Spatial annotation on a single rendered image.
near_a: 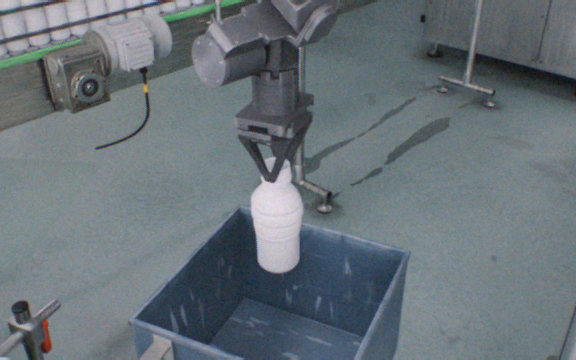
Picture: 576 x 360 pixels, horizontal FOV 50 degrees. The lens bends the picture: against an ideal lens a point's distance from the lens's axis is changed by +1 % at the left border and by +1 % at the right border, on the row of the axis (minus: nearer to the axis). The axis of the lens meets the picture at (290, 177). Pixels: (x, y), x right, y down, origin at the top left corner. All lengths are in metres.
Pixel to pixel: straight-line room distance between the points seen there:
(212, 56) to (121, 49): 1.06
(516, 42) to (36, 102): 3.11
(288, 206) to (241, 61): 0.23
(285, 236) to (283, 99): 0.20
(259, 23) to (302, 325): 0.65
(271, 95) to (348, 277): 0.45
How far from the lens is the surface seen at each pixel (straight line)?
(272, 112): 0.73
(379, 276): 1.04
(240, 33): 0.66
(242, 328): 1.16
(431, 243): 2.61
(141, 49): 1.72
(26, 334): 0.72
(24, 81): 1.77
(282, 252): 0.84
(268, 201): 0.80
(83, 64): 1.70
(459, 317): 2.31
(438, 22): 4.42
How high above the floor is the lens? 1.56
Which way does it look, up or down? 32 degrees down
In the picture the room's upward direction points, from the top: straight up
